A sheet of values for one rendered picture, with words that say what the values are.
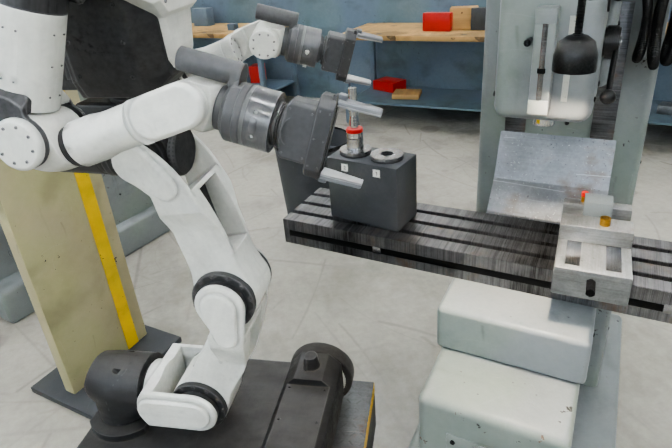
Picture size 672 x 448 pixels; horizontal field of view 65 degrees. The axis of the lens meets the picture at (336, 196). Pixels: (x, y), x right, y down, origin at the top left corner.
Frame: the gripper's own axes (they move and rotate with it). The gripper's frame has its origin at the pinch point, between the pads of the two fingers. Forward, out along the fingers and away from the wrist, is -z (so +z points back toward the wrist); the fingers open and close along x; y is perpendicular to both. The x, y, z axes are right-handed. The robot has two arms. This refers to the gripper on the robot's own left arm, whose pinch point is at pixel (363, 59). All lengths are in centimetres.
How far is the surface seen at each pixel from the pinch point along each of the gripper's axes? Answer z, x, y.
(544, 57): -32.0, 14.4, -19.9
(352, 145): -4.0, -26.6, 7.9
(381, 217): -15.4, -40.8, -3.0
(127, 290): 71, -147, 59
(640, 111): -79, -1, 12
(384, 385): -46, -140, 22
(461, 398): -34, -54, -48
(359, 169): -6.7, -30.2, 1.9
